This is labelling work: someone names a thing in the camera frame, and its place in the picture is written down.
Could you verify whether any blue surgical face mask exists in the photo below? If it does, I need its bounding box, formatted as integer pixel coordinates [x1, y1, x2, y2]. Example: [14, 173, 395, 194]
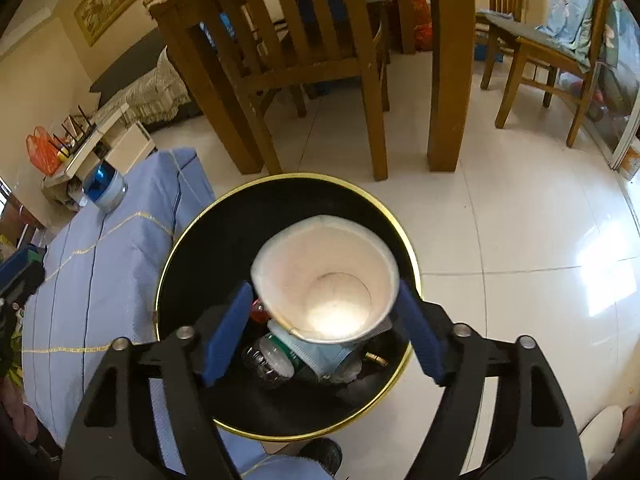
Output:
[267, 320, 390, 385]

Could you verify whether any white paper cup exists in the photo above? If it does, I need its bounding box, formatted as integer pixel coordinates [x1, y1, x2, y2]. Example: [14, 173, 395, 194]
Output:
[250, 216, 399, 344]

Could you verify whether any small metal cap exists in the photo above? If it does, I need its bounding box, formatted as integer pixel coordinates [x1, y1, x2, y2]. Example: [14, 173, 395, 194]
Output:
[363, 352, 388, 367]

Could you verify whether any clear plastic water bottle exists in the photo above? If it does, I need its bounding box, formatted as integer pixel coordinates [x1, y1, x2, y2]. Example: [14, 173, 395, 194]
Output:
[243, 333, 305, 389]

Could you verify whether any red snack wrapper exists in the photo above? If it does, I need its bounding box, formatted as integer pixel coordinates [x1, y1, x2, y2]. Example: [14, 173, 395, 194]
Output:
[250, 299, 270, 324]

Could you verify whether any black gold trash bin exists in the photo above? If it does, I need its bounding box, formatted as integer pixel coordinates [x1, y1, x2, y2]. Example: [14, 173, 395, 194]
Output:
[155, 172, 421, 442]

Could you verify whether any person left hand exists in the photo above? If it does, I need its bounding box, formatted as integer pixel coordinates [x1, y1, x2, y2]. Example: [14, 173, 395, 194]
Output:
[1, 378, 38, 443]

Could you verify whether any blue striped tablecloth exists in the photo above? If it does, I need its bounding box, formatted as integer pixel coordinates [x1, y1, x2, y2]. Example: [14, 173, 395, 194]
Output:
[19, 146, 331, 480]

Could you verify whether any blue lid cream jar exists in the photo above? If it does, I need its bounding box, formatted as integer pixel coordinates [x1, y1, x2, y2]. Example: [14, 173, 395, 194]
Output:
[82, 160, 128, 214]

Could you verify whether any orange plastic bag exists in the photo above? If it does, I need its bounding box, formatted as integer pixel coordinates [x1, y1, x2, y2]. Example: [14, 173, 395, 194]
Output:
[25, 126, 62, 177]

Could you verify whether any yellow mug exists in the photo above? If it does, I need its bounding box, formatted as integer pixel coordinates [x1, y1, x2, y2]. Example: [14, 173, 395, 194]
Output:
[58, 148, 70, 162]

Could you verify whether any black wifi router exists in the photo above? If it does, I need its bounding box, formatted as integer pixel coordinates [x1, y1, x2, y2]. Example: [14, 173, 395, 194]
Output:
[49, 106, 96, 156]

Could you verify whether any white coffee table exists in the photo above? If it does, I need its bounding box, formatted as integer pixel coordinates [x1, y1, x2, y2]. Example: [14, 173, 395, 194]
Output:
[41, 103, 156, 211]

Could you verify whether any white lace sofa cover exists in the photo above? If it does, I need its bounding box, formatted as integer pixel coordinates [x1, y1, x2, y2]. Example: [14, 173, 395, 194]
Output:
[92, 48, 191, 126]

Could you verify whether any dark grey sofa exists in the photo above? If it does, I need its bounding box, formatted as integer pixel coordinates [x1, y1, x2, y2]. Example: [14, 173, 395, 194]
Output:
[90, 28, 202, 132]

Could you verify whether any near wooden dining chair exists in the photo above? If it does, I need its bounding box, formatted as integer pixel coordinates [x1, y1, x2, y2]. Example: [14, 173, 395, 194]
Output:
[159, 0, 392, 182]

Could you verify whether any chair with blue cloth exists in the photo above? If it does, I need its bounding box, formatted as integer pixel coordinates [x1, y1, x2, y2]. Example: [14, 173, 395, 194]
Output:
[480, 0, 610, 146]

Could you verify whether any wooden dining table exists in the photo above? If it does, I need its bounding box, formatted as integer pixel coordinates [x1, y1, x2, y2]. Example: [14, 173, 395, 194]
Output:
[146, 0, 475, 174]

